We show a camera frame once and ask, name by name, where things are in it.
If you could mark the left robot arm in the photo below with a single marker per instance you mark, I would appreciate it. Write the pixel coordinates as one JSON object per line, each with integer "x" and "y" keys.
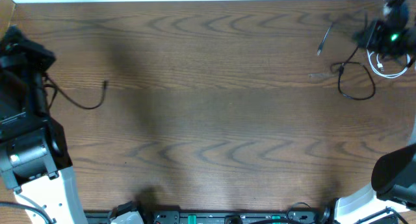
{"x": 35, "y": 164}

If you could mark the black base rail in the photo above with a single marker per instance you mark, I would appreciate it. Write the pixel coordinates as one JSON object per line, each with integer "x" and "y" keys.
{"x": 298, "y": 213}

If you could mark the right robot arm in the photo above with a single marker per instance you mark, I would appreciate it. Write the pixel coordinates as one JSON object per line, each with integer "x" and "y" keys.
{"x": 392, "y": 187}

